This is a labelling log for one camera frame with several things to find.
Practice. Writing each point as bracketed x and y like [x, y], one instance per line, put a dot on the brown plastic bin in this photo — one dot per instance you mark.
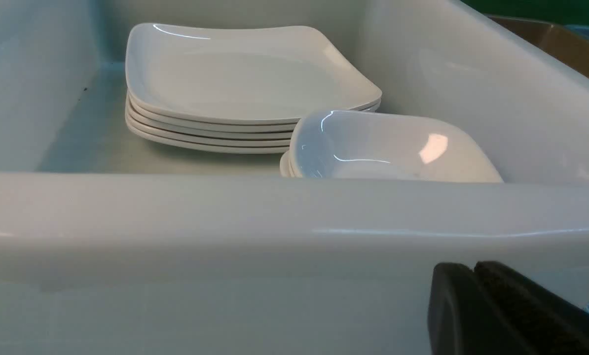
[566, 45]

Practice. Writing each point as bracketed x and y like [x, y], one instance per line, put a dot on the top white square plate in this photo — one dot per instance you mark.
[241, 76]

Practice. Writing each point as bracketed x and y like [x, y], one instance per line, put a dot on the white square plate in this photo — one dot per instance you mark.
[241, 76]
[167, 137]
[166, 122]
[281, 134]

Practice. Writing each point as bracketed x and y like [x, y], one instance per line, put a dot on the stack of white bowls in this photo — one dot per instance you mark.
[285, 167]

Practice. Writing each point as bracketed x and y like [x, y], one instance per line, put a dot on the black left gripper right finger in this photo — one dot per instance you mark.
[547, 323]

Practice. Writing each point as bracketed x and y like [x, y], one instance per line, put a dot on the top white small bowl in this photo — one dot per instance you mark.
[346, 144]

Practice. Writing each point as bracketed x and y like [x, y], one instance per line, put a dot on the green backdrop cloth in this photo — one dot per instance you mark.
[564, 12]

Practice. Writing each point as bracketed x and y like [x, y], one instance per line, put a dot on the large white plastic tub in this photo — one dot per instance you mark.
[114, 245]

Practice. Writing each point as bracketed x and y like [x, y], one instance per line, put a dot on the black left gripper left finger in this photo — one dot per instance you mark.
[463, 320]

